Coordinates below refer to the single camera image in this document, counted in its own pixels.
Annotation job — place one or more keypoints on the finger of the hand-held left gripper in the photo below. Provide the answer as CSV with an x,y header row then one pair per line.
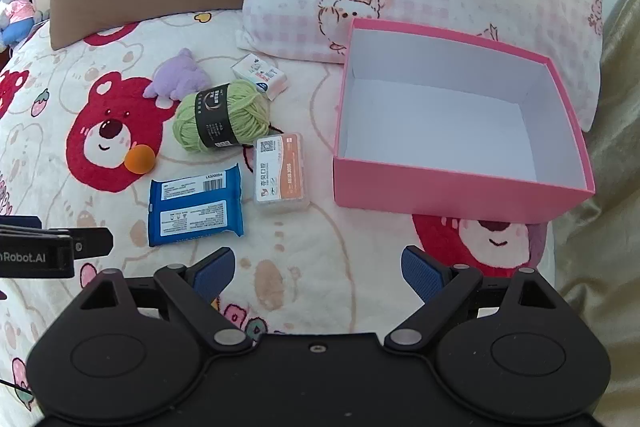
x,y
92,243
20,222

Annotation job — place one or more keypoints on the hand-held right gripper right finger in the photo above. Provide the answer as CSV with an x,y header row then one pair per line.
x,y
422,274

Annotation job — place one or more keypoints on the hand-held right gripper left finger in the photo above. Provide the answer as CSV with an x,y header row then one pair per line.
x,y
214,274

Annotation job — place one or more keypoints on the blue wet wipes packet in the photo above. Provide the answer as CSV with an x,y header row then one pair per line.
x,y
195,207

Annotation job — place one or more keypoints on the orange makeup sponge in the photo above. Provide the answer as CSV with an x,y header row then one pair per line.
x,y
140,158

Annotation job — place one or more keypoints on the clear floss pick box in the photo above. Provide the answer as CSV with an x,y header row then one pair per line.
x,y
281,174

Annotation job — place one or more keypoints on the green yarn ball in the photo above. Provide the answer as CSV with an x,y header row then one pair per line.
x,y
225,117

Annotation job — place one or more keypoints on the pink cardboard box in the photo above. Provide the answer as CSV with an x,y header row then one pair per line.
x,y
450,117

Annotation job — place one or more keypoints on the purple plush toy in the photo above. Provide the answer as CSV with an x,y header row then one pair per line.
x,y
177,77

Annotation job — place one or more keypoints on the white tissue packet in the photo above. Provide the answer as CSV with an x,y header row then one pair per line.
x,y
260,74

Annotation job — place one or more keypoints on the bear print blanket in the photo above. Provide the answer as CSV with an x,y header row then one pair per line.
x,y
50,117

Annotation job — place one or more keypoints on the gold satin cloth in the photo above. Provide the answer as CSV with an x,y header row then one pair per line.
x,y
620,132

